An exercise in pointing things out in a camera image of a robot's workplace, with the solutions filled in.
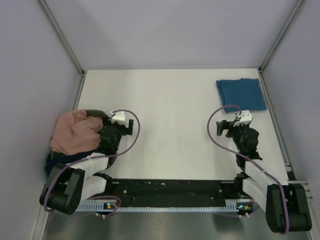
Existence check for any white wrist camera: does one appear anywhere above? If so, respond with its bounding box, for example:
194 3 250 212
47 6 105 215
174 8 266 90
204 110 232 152
233 110 253 127
109 111 126 126

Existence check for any folded teal t shirt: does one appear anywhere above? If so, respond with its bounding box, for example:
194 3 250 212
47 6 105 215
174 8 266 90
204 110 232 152
216 78 267 111

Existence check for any green plastic bin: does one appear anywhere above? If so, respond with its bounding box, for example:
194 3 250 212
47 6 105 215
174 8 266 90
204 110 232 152
85 109 109 119

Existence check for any aluminium frame post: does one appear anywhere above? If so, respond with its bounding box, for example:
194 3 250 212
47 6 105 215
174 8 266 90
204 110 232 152
37 0 85 76
258 0 307 74

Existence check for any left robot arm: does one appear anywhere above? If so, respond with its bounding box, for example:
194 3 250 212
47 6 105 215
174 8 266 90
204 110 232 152
39 117 134 215

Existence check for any navy blue t shirt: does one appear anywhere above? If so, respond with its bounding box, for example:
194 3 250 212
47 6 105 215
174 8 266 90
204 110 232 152
44 150 94 177

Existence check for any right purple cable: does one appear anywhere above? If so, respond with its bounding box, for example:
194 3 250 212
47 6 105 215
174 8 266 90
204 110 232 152
207 104 292 235

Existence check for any pink t shirt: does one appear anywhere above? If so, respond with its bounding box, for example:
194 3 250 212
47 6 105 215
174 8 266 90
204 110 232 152
49 109 103 156

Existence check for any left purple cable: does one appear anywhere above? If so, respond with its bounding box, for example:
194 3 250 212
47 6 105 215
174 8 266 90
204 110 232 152
43 109 141 218

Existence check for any purple cable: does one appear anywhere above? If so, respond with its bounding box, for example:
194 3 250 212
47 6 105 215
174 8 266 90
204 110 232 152
43 109 141 218
207 104 292 235

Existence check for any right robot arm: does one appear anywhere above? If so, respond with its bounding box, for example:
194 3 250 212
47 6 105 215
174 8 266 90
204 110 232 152
216 120 312 234

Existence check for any left aluminium frame post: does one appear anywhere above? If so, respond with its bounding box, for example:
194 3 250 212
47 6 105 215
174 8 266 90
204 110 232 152
37 0 85 76

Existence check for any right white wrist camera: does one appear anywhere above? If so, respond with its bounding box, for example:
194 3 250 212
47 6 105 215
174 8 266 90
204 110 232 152
233 110 253 127

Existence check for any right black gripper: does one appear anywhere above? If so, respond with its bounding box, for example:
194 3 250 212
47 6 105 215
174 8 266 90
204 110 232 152
216 119 249 153

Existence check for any slotted grey cable duct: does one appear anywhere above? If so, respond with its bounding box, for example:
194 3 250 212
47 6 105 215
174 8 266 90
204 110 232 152
75 199 254 215

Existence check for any right aluminium frame post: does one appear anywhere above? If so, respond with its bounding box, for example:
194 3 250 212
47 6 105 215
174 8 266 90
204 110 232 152
258 0 307 74

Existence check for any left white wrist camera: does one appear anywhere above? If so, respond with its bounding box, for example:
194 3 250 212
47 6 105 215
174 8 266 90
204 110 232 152
109 111 126 126

